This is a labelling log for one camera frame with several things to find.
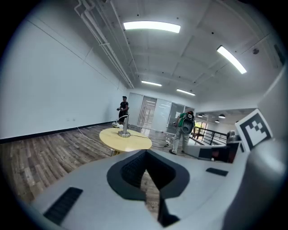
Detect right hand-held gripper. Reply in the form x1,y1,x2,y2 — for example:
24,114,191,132
184,66,288,164

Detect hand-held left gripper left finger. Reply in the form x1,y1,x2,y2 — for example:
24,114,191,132
29,150,163,230

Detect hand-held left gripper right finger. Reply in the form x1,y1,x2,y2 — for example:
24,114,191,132
146,150,248,230

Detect silver desk lamp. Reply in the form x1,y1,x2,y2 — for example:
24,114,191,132
112,113,131,138

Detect person's right forearm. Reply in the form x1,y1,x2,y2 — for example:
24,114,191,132
225,138,288,230

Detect black metal railing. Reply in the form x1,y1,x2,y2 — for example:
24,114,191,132
194,125,228,146

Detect round yellow wooden table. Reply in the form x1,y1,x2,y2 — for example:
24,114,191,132
99,127,153,156

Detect ceiling light panel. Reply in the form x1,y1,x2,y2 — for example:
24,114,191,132
176,88,196,97
123,21,181,34
141,80,162,87
216,45,248,75

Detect white ceiling pipes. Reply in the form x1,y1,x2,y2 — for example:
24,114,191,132
74,0,135,89

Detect glass partition wall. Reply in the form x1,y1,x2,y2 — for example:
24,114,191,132
128,92,195,133

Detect white wall cable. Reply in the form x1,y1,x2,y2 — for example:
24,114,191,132
76,126,113,151

